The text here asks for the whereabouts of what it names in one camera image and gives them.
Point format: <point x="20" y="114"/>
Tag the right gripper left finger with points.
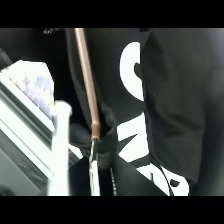
<point x="80" y="180"/>

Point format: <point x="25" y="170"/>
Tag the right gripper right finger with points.
<point x="130" y="181"/>

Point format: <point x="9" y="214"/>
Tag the black shirt striped sleeves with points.
<point x="180" y="110"/>

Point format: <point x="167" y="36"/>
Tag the silver frame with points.
<point x="23" y="133"/>

